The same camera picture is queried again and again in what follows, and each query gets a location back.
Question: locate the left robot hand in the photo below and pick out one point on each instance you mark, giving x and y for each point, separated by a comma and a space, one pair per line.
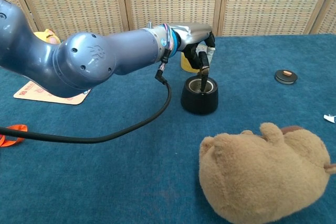
195, 33

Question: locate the woven wooden folding screen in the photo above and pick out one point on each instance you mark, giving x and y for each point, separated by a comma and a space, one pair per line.
170, 3

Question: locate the blue felt table cover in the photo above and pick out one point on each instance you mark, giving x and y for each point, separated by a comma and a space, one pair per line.
147, 171

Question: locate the cartoon girl mouse pad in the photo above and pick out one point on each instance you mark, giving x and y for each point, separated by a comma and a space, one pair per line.
31, 91

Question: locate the black cast iron teapot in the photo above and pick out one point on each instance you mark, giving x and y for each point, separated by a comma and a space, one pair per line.
199, 103

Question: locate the yellow plush toy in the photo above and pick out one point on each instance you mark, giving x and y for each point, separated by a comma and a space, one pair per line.
44, 36

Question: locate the small black round lid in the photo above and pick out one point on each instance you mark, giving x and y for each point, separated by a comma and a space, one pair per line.
284, 79

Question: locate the yellow packing tape roll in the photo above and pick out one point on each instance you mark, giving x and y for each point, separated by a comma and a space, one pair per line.
185, 64

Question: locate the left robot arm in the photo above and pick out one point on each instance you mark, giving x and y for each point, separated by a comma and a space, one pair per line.
78, 61

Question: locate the brown capybara plush toy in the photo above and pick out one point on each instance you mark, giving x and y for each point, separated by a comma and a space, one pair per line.
262, 171

